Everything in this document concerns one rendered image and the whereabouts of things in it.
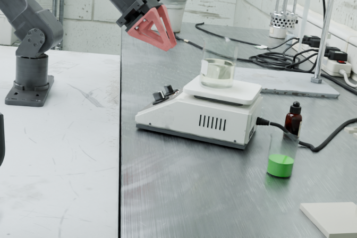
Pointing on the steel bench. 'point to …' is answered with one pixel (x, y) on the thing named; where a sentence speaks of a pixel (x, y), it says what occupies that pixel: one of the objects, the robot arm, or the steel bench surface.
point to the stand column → (325, 28)
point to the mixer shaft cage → (280, 18)
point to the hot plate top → (245, 94)
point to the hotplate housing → (204, 119)
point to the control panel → (163, 101)
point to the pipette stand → (334, 213)
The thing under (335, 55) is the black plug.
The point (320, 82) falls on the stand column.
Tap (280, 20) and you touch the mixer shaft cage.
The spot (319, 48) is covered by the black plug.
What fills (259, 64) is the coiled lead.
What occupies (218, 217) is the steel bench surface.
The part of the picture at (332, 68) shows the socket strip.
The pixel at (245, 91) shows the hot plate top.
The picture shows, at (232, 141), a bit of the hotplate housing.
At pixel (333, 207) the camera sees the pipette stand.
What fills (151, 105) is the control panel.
